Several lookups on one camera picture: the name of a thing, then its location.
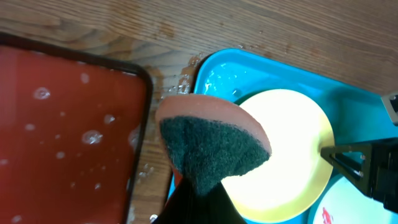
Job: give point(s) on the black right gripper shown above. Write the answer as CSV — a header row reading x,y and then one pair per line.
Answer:
x,y
376,175

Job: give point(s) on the black tray with red water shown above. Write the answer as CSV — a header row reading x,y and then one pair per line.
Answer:
x,y
72,127

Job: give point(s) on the orange green scrub sponge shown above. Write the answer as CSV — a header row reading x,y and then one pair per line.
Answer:
x,y
208,139

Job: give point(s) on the light blue plate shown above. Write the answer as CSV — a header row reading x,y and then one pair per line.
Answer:
x,y
342,202

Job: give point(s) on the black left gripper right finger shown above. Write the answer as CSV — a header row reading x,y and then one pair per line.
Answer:
x,y
219,209

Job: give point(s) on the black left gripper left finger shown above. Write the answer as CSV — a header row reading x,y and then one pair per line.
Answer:
x,y
183,207

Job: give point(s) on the yellow-green plate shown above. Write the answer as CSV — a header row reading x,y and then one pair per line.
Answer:
x,y
295,175

